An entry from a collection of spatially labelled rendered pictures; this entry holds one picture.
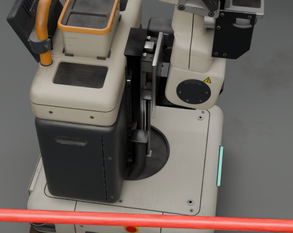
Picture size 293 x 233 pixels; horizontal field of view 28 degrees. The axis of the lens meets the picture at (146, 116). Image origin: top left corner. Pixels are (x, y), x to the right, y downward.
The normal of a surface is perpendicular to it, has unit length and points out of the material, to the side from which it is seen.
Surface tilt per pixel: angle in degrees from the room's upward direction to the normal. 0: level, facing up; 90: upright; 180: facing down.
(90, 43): 92
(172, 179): 0
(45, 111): 90
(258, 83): 0
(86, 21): 0
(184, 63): 90
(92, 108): 90
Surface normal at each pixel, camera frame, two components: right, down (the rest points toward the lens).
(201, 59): -0.15, 0.73
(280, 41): 0.00, -0.68
